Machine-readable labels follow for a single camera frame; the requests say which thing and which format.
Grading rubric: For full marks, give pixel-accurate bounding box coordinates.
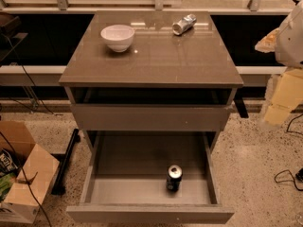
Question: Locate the dark snack bag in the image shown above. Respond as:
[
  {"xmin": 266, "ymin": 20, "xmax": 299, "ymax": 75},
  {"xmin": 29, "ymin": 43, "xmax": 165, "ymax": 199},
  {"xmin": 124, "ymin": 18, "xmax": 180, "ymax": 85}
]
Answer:
[{"xmin": 0, "ymin": 148, "xmax": 18, "ymax": 177}]

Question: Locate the black floor bar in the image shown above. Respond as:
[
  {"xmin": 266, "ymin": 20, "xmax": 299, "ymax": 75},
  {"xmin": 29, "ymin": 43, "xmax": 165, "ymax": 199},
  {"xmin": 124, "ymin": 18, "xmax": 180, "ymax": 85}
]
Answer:
[{"xmin": 51, "ymin": 129, "xmax": 80, "ymax": 196}]

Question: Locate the green snack bag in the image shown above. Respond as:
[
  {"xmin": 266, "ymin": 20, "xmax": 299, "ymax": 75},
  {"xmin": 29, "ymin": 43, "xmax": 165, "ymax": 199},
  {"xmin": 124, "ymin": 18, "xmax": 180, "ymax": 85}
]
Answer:
[{"xmin": 0, "ymin": 172, "xmax": 16, "ymax": 201}]

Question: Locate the silver can lying down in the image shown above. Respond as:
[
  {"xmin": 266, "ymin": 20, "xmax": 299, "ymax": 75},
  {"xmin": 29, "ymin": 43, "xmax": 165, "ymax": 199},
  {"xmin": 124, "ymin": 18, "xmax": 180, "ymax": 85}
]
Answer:
[{"xmin": 172, "ymin": 14, "xmax": 197, "ymax": 36}]

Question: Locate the brown cardboard box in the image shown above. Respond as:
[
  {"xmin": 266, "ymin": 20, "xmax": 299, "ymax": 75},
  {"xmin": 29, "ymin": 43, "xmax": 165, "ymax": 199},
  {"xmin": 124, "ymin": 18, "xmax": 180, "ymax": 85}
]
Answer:
[{"xmin": 0, "ymin": 121, "xmax": 59, "ymax": 223}]

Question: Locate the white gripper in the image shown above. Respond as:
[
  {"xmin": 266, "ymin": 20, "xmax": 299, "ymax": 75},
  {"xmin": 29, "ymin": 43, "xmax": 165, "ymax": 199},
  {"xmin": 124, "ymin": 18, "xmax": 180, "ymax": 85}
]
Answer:
[{"xmin": 255, "ymin": 1, "xmax": 303, "ymax": 126}]

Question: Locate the closed grey top drawer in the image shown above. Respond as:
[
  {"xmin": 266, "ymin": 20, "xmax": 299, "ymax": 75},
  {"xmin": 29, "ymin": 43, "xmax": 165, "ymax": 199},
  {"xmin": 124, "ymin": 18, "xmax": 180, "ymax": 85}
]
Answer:
[{"xmin": 71, "ymin": 104, "xmax": 231, "ymax": 131}]

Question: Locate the white ceramic bowl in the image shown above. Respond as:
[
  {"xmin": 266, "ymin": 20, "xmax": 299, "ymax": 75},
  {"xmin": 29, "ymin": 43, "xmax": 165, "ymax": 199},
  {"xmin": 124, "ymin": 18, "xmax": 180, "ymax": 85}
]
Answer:
[{"xmin": 100, "ymin": 25, "xmax": 134, "ymax": 52}]

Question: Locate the open grey middle drawer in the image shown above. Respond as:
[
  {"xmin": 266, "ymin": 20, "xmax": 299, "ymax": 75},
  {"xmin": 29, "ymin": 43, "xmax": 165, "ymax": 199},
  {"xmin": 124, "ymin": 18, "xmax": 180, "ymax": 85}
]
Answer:
[{"xmin": 66, "ymin": 131, "xmax": 234, "ymax": 224}]

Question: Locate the metal window railing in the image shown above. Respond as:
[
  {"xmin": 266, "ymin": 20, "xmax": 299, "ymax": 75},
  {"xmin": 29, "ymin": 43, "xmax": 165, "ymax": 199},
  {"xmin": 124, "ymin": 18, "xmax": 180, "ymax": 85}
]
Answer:
[{"xmin": 0, "ymin": 0, "xmax": 303, "ymax": 16}]

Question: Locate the grey drawer cabinet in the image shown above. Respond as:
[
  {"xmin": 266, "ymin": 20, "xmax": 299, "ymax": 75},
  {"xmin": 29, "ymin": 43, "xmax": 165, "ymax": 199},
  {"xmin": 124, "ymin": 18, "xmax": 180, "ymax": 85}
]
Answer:
[{"xmin": 59, "ymin": 10, "xmax": 244, "ymax": 224}]

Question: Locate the black cable on left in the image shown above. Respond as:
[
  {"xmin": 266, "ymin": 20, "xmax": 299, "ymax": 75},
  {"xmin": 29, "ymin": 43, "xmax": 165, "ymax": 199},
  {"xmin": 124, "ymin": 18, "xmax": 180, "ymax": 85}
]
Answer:
[{"xmin": 0, "ymin": 35, "xmax": 60, "ymax": 227}]

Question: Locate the dark blue pepsi can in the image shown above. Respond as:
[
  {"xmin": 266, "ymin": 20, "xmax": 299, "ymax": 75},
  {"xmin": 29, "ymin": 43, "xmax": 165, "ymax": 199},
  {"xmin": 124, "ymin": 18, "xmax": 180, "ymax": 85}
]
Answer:
[{"xmin": 166, "ymin": 165, "xmax": 183, "ymax": 191}]

